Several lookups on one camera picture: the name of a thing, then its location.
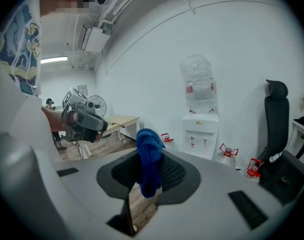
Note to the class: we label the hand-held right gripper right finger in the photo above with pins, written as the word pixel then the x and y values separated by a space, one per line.
pixel 181 179

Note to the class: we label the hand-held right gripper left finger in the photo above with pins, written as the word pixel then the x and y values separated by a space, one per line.
pixel 116 176

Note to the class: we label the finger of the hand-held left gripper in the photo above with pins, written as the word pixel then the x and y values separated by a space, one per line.
pixel 104 127

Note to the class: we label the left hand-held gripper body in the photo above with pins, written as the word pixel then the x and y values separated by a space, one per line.
pixel 86 122

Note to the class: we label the blue object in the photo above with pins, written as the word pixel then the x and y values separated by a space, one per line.
pixel 149 159

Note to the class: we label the white water dispenser cabinet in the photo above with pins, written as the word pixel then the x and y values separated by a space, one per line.
pixel 200 126

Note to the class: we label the person's left forearm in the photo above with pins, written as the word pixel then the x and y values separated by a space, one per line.
pixel 54 119

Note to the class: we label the large inverted clear water bottle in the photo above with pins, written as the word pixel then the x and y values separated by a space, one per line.
pixel 198 84

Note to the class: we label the person's left hand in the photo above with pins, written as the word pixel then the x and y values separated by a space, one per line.
pixel 72 119

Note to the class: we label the light wooden desk white legs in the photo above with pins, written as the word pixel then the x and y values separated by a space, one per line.
pixel 121 120

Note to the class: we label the white standing fan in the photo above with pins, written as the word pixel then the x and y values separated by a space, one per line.
pixel 98 105

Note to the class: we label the wooden planks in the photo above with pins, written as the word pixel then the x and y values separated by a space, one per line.
pixel 86 149

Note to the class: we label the ceiling tube light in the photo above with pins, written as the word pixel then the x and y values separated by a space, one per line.
pixel 54 59

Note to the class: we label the white ceiling air conditioner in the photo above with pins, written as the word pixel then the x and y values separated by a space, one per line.
pixel 96 40

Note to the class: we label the small clear plastic bottle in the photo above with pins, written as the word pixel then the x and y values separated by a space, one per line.
pixel 275 157

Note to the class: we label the white printed t-shirt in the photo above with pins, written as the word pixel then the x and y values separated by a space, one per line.
pixel 19 46

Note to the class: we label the black office chair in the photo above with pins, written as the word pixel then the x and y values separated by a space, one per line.
pixel 277 124

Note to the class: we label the white ceiling pipes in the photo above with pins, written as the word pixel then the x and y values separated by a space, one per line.
pixel 116 6

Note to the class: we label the small white table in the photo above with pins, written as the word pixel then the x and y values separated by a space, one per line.
pixel 299 131

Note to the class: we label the black tray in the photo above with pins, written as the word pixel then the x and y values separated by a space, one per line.
pixel 300 122

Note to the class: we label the white wall notice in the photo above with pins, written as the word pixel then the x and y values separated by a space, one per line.
pixel 82 89

